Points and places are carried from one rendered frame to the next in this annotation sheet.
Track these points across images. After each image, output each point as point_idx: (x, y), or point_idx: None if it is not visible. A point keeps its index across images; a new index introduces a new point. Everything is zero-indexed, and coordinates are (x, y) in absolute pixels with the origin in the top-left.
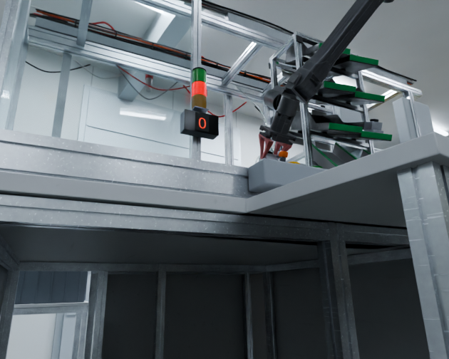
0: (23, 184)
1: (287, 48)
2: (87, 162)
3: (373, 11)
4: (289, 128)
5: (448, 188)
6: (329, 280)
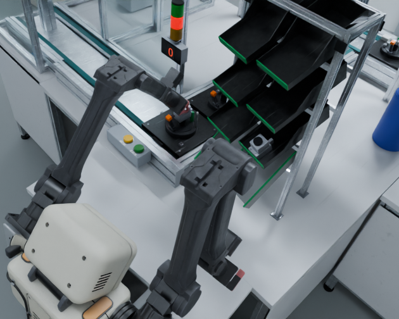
0: (52, 98)
1: None
2: (75, 88)
3: (139, 89)
4: (171, 105)
5: None
6: None
